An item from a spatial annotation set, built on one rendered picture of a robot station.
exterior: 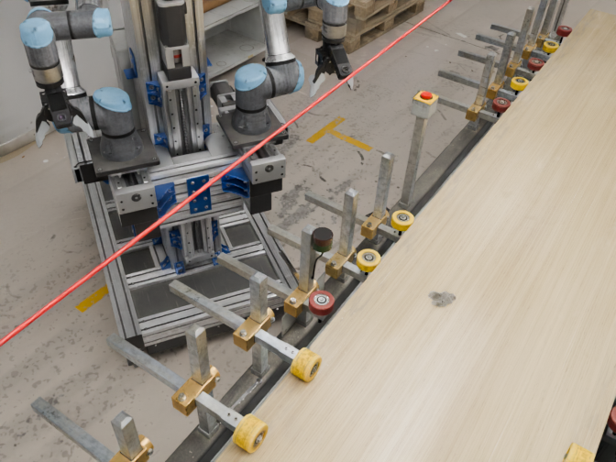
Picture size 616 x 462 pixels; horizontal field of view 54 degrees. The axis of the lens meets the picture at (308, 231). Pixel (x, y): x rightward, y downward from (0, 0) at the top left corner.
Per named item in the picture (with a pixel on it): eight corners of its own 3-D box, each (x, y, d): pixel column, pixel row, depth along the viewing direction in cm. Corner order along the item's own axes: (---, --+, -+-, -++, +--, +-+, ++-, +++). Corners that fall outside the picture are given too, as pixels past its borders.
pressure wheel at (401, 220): (392, 247, 225) (396, 225, 217) (385, 233, 230) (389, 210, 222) (412, 245, 226) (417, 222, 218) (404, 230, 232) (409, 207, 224)
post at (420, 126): (397, 205, 257) (414, 114, 227) (402, 200, 260) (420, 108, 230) (407, 210, 256) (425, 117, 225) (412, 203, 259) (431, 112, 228)
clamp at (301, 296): (283, 311, 198) (283, 301, 194) (306, 286, 206) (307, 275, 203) (297, 319, 195) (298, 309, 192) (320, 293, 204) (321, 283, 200)
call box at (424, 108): (410, 115, 227) (412, 97, 222) (418, 107, 231) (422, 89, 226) (426, 122, 224) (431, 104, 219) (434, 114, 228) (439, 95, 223)
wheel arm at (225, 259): (216, 264, 211) (215, 256, 208) (223, 258, 213) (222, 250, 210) (322, 323, 195) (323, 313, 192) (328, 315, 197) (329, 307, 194)
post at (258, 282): (252, 378, 197) (248, 276, 164) (258, 369, 199) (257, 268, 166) (261, 383, 195) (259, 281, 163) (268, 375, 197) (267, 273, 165)
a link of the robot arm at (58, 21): (72, 30, 172) (72, 48, 164) (30, 33, 169) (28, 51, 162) (66, 3, 167) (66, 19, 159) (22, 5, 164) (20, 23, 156)
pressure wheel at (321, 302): (302, 324, 197) (303, 300, 189) (315, 308, 202) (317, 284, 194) (323, 335, 194) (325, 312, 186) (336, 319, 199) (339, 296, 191)
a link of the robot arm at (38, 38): (50, 14, 157) (49, 28, 151) (60, 53, 165) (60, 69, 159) (17, 16, 155) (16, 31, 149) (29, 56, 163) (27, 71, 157)
